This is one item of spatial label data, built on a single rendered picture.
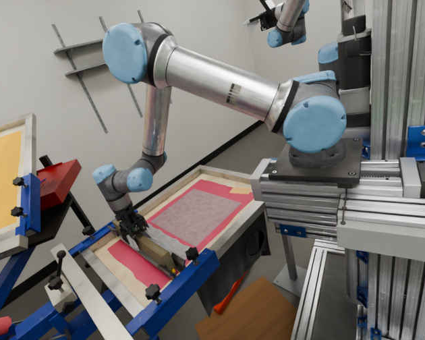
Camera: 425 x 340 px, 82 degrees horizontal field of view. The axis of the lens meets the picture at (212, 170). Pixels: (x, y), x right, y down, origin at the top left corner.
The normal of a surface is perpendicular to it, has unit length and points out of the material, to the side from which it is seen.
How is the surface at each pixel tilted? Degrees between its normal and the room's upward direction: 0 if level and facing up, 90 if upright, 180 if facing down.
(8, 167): 32
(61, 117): 90
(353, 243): 90
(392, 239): 90
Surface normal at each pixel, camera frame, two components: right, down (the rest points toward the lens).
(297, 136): -0.17, 0.55
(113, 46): -0.41, 0.45
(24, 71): 0.70, 0.15
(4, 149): -0.08, -0.53
